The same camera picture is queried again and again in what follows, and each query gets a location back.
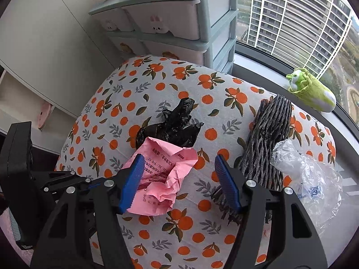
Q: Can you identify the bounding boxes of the white shelf unit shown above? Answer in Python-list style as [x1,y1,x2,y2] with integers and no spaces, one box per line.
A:
[1,70,75,154]

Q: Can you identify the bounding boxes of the black crumpled plastic bag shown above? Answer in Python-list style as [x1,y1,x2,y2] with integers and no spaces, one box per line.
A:
[135,97,204,149]

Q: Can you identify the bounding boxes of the green white drawer cabinet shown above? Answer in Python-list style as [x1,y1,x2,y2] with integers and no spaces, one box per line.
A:
[89,0,238,73]

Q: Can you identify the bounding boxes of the pink paper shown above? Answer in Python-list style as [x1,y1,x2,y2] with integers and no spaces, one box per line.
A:
[124,137,198,216]

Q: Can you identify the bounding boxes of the green cabbage plush toy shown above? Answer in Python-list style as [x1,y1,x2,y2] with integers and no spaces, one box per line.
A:
[286,68,337,113]

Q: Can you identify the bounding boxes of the pink round wall hook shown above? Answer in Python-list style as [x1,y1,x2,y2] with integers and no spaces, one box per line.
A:
[37,101,55,130]

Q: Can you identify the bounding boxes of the clear crumpled plastic bag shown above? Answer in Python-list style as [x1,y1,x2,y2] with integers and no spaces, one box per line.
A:
[271,139,343,234]

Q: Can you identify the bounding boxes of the orange print table cloth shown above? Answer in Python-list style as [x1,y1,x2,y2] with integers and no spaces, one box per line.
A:
[56,55,341,268]

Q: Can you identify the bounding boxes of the black foam net sleeve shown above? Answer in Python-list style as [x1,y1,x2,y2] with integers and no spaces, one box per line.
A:
[210,95,291,225]

